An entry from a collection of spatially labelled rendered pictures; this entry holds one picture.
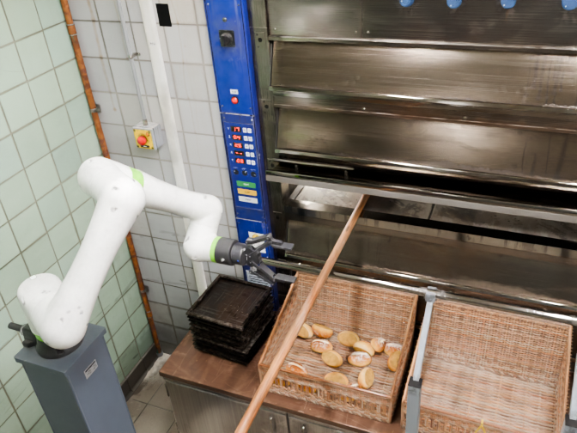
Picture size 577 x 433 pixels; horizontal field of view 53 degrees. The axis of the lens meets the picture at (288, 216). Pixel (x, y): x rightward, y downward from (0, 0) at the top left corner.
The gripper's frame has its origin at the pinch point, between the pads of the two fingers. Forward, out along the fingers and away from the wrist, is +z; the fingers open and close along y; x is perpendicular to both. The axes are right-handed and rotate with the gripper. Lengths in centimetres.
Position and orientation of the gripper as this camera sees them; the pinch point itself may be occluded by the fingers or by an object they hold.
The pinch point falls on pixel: (290, 263)
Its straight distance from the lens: 192.1
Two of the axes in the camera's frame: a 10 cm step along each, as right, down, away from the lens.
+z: 9.3, 1.5, -3.5
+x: -3.7, 5.3, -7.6
